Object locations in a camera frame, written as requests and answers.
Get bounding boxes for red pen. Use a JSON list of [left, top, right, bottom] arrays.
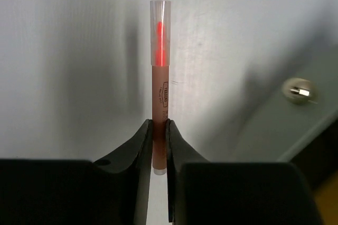
[[150, 0, 171, 175]]

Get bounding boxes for cream round drawer box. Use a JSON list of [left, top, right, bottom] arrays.
[[232, 61, 338, 225]]

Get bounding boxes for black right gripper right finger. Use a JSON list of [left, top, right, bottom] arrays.
[[166, 120, 322, 224]]

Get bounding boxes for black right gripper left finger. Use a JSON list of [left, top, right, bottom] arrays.
[[1, 120, 153, 224]]

